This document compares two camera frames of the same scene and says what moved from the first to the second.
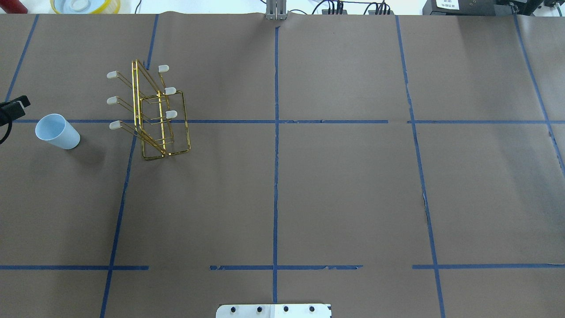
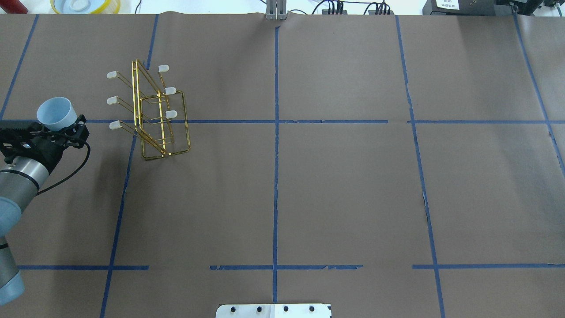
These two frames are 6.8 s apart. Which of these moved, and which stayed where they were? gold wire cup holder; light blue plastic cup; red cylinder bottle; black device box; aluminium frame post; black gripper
Moved: black gripper; light blue plastic cup
Stayed: red cylinder bottle; gold wire cup holder; aluminium frame post; black device box
